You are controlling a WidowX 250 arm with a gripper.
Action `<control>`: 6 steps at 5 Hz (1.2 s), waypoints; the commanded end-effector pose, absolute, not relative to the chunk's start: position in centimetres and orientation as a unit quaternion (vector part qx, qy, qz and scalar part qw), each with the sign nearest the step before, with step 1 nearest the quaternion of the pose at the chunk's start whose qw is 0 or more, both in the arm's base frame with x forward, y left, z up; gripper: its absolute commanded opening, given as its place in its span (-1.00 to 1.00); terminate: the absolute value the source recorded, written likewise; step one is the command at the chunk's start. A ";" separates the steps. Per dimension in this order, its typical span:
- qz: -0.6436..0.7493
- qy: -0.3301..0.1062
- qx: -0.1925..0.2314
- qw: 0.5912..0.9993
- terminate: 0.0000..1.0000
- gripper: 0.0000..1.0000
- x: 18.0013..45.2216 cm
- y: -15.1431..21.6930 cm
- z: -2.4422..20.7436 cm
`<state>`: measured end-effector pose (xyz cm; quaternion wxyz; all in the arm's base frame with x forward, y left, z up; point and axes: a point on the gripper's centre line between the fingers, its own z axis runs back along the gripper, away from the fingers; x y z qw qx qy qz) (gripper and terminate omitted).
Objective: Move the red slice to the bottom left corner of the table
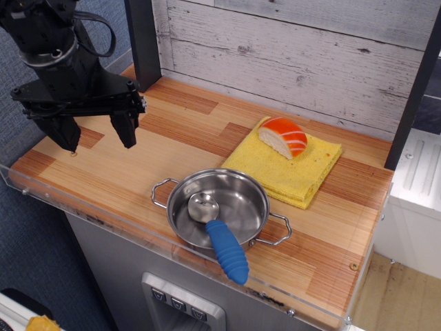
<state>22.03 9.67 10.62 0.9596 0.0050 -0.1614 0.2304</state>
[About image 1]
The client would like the orange salmon sushi toy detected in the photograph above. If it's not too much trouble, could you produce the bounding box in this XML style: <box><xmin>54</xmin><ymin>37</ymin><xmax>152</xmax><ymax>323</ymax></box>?
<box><xmin>258</xmin><ymin>117</ymin><xmax>308</xmax><ymax>159</ymax></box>

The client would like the yellow folded cloth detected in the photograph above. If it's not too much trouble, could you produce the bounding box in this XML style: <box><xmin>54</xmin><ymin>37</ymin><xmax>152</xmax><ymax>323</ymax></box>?
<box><xmin>221</xmin><ymin>117</ymin><xmax>342</xmax><ymax>209</ymax></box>

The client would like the white black object at corner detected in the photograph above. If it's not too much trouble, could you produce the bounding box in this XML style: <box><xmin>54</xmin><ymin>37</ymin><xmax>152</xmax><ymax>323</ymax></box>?
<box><xmin>1</xmin><ymin>288</ymin><xmax>53</xmax><ymax>331</ymax></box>

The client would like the grey cabinet base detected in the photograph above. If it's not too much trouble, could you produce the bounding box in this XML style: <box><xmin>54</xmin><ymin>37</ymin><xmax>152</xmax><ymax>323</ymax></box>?
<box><xmin>63</xmin><ymin>212</ymin><xmax>321</xmax><ymax>331</ymax></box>

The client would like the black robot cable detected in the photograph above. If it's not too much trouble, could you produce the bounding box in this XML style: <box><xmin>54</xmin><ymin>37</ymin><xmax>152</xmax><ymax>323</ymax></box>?
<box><xmin>72</xmin><ymin>10</ymin><xmax>117</xmax><ymax>58</ymax></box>

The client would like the stainless steel pot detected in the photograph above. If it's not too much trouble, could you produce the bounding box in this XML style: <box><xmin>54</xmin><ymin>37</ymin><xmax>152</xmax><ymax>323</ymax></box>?
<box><xmin>152</xmin><ymin>168</ymin><xmax>292</xmax><ymax>256</ymax></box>

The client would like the clear acrylic guard rail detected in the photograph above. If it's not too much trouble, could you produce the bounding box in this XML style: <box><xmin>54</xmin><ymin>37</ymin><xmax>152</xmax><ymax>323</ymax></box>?
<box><xmin>1</xmin><ymin>162</ymin><xmax>391</xmax><ymax>330</ymax></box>

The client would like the yellow object at corner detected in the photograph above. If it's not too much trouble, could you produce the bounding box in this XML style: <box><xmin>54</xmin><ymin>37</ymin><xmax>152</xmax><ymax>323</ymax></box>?
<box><xmin>25</xmin><ymin>315</ymin><xmax>61</xmax><ymax>331</ymax></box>

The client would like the white ribbed side unit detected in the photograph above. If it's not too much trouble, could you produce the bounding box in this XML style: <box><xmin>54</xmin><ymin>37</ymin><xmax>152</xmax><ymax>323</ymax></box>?
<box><xmin>373</xmin><ymin>129</ymin><xmax>440</xmax><ymax>278</ymax></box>

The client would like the black vertical post left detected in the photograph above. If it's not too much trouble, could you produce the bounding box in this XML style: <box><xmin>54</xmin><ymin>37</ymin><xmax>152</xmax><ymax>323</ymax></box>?
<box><xmin>124</xmin><ymin>0</ymin><xmax>162</xmax><ymax>92</ymax></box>

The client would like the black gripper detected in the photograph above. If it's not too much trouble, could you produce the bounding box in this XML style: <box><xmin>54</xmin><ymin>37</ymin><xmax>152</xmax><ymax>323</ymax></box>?
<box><xmin>10</xmin><ymin>32</ymin><xmax>148</xmax><ymax>153</ymax></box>

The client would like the silver button control panel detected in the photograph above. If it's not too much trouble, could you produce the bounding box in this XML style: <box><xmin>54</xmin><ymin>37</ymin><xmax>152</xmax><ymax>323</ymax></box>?
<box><xmin>141</xmin><ymin>272</ymin><xmax>227</xmax><ymax>330</ymax></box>

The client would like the blue handled metal spoon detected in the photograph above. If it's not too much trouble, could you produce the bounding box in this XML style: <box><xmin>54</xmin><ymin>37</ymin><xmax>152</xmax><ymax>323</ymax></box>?
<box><xmin>187</xmin><ymin>192</ymin><xmax>249</xmax><ymax>285</ymax></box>

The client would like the black vertical post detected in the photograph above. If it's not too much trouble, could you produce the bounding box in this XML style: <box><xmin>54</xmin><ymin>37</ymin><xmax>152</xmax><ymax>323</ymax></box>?
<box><xmin>384</xmin><ymin>9</ymin><xmax>440</xmax><ymax>170</ymax></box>
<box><xmin>124</xmin><ymin>0</ymin><xmax>162</xmax><ymax>92</ymax></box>

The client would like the black vertical post right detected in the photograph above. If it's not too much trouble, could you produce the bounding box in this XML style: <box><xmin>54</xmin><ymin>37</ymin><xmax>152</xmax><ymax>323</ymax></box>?
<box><xmin>384</xmin><ymin>9</ymin><xmax>440</xmax><ymax>170</ymax></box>

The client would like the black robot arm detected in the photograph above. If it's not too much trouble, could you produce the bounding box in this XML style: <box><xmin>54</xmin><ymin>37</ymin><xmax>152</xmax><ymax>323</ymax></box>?
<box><xmin>1</xmin><ymin>1</ymin><xmax>147</xmax><ymax>152</ymax></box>

